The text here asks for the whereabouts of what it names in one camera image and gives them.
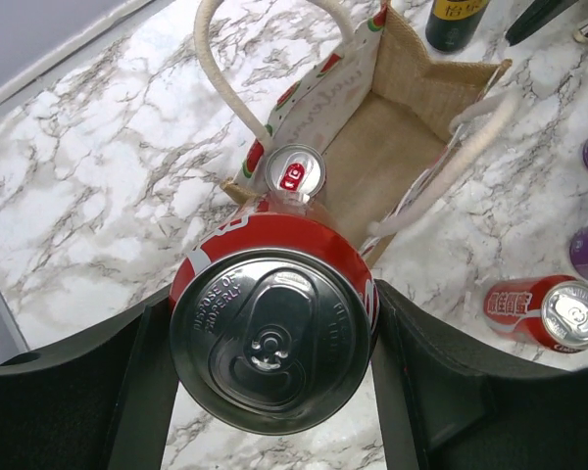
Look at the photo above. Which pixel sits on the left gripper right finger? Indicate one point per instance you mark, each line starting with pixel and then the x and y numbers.
pixel 448 401

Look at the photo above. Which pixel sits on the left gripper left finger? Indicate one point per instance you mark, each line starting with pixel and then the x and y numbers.
pixel 100 399

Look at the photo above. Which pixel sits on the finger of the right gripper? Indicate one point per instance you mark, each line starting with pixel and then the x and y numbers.
pixel 538 14

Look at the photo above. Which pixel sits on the watermelon canvas tote bag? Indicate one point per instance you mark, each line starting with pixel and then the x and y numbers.
pixel 396 128

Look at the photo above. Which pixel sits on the red cola can front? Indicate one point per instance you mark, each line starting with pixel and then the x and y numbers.
pixel 273 317

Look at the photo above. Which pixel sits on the red cola can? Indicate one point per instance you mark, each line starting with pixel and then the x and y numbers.
pixel 549 311
pixel 273 317

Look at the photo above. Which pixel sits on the silver blue slim can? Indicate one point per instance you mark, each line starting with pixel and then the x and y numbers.
pixel 297 168

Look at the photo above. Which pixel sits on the black and yellow can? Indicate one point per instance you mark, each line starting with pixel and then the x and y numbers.
pixel 452 23

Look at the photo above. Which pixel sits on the red cola can rear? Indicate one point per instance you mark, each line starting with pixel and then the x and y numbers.
pixel 549 311

